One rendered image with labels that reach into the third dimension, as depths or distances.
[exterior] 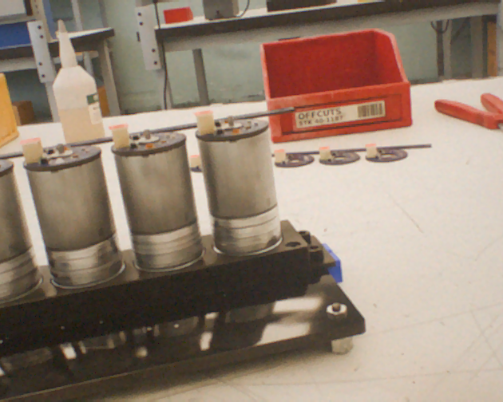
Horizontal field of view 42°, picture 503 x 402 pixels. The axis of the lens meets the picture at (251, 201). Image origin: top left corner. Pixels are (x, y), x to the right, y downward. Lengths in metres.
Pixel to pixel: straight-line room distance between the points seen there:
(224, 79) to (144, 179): 4.50
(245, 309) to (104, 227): 0.05
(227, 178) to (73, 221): 0.05
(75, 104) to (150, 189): 0.34
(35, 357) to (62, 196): 0.05
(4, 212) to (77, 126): 0.34
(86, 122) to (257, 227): 0.35
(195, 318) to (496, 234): 0.13
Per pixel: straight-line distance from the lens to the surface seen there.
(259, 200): 0.22
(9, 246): 0.22
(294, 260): 0.22
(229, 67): 4.69
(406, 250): 0.27
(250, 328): 0.20
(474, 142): 0.42
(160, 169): 0.21
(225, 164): 0.21
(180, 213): 0.21
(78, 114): 0.55
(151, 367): 0.19
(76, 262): 0.22
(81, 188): 0.21
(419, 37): 4.59
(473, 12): 2.54
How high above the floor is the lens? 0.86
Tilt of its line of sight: 18 degrees down
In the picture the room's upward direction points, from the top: 8 degrees counter-clockwise
